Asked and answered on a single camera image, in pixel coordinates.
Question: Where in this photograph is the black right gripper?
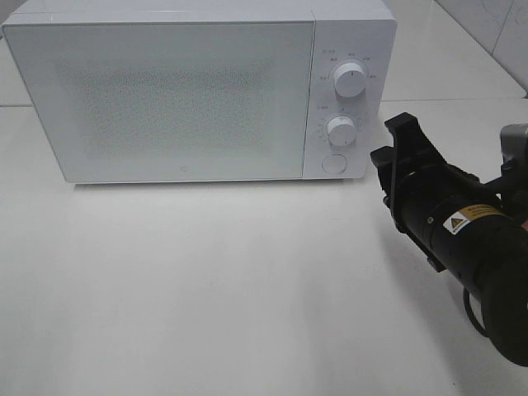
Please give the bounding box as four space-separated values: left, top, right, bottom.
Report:
370 112 506 273

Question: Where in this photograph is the white round door button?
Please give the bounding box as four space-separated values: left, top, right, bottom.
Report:
322 154 347 174

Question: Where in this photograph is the white microwave door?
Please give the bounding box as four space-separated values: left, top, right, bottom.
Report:
5 22 314 183

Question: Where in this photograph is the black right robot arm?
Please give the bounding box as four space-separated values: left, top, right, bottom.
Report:
370 112 527 366

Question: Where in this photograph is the white lower timer knob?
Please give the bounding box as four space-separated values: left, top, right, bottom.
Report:
327 116 357 147

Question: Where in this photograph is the white upper power knob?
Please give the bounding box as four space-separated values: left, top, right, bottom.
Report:
332 60 368 98

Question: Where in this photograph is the white microwave oven body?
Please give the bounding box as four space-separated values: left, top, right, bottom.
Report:
2 1 397 183

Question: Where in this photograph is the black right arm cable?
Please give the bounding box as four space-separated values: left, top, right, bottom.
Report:
461 286 490 337

